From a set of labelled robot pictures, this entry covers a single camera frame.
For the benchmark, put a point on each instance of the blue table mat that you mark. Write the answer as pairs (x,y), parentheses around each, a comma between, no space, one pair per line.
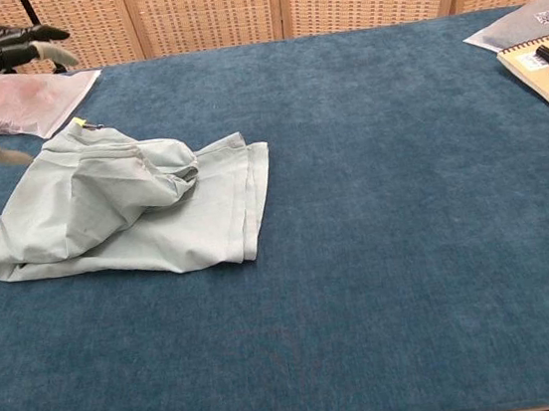
(367,304)

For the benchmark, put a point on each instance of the light green T-shirt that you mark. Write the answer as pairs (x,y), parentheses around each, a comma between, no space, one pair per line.
(121,224)

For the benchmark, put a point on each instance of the kraft spiral notebook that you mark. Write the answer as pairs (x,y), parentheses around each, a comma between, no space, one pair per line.
(535,83)

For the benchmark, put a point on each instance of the frosted bag with QR label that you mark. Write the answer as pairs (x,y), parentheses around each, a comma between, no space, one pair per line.
(518,30)

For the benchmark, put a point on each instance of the black tripod stand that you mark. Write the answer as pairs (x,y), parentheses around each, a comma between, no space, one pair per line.
(26,8)

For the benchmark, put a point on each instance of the frosted bag with red cloth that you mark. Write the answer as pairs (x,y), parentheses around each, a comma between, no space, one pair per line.
(41,99)

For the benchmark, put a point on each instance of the yellow binder clip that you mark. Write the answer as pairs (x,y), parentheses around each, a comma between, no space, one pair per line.
(78,121)

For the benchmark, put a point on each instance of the wooden wicker folding screen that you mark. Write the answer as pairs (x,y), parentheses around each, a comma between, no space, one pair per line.
(205,8)

